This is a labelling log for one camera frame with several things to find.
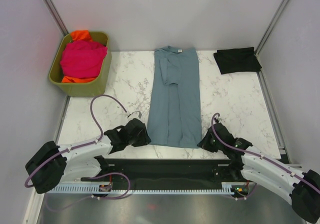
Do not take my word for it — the blue-grey t-shirt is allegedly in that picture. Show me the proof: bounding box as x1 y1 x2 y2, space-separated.
147 46 202 149

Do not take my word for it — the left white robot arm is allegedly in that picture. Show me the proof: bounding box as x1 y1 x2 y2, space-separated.
25 118 151 194

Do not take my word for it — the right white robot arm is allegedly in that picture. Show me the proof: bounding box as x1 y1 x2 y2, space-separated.
198 123 320 224

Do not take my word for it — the olive green plastic bin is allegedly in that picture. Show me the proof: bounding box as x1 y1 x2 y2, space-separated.
48 31 112 97

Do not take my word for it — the folded black t-shirt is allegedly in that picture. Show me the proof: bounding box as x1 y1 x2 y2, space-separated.
213 47 262 75

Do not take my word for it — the magenta t-shirt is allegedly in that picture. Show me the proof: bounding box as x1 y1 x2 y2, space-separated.
60 40 108 83

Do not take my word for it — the orange t-shirt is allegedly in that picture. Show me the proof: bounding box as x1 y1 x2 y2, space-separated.
61 30 93 83

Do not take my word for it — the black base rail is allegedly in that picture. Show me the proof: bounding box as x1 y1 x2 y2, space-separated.
93 156 247 191

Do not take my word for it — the white slotted cable duct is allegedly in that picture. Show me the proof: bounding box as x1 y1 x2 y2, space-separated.
46 181 256 200

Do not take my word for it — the aluminium extrusion rail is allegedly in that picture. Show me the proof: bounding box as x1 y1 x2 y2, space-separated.
288 163 309 173

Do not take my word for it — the left aluminium frame post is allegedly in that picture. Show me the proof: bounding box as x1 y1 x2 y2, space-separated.
43 0 69 36

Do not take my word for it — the aluminium frame post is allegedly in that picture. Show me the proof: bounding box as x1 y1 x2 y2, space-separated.
43 0 69 36
253 0 301 57

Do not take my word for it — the right aluminium frame post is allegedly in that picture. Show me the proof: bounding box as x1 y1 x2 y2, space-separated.
253 0 301 57

